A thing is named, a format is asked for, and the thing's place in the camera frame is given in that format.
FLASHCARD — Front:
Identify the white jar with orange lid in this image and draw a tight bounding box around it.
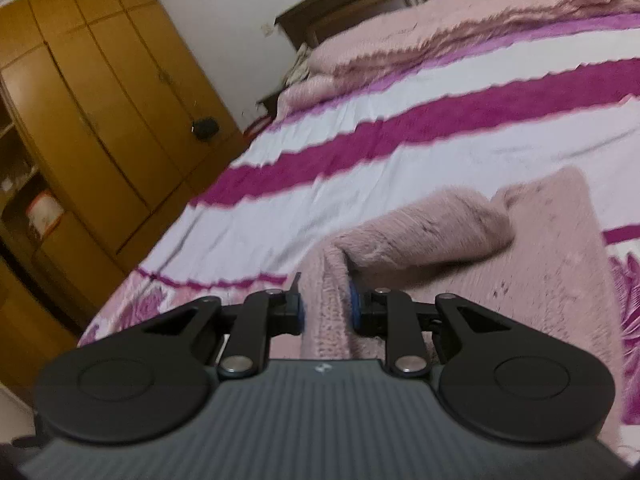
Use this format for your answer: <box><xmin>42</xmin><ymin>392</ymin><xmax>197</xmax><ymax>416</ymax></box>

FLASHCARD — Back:
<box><xmin>25</xmin><ymin>189</ymin><xmax>66</xmax><ymax>236</ymax></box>

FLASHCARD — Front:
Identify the patterned pillow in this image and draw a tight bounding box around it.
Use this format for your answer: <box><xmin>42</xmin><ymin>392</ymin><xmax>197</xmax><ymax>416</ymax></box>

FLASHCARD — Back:
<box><xmin>282</xmin><ymin>44</ymin><xmax>314</xmax><ymax>89</ymax></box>

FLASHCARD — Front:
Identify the black power adapter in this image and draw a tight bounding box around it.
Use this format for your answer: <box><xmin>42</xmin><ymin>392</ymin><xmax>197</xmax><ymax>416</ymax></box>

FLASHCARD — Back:
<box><xmin>192</xmin><ymin>117</ymin><xmax>221</xmax><ymax>141</ymax></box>

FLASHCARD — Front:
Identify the yellow wooden wardrobe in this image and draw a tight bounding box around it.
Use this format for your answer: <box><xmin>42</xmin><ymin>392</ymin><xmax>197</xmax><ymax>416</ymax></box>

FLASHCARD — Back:
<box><xmin>0</xmin><ymin>0</ymin><xmax>249</xmax><ymax>402</ymax></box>

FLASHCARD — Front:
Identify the pink fluffy towel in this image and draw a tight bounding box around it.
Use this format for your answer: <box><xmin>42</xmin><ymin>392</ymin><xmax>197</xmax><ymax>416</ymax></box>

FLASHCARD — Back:
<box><xmin>298</xmin><ymin>166</ymin><xmax>633</xmax><ymax>466</ymax></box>

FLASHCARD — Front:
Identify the dark wooden headboard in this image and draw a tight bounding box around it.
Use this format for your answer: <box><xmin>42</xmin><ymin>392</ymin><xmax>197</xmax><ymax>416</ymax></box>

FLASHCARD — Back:
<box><xmin>275</xmin><ymin>0</ymin><xmax>576</xmax><ymax>52</ymax></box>

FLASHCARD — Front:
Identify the pink ribbed quilt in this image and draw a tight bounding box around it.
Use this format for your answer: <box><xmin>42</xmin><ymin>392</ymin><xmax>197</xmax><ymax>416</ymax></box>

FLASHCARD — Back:
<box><xmin>275</xmin><ymin>0</ymin><xmax>640</xmax><ymax>122</ymax></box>

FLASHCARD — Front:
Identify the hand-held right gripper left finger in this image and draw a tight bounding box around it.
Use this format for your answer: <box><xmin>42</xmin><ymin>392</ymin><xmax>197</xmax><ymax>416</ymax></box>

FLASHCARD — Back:
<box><xmin>142</xmin><ymin>272</ymin><xmax>307</xmax><ymax>379</ymax></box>

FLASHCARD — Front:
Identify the floral striped bed sheet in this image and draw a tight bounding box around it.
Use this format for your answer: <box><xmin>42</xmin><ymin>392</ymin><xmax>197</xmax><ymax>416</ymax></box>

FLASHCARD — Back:
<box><xmin>77</xmin><ymin>10</ymin><xmax>640</xmax><ymax>356</ymax></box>

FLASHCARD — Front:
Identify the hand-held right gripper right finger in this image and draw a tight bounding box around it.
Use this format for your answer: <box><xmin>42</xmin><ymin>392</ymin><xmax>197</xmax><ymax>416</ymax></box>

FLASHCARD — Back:
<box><xmin>347</xmin><ymin>282</ymin><xmax>507</xmax><ymax>379</ymax></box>

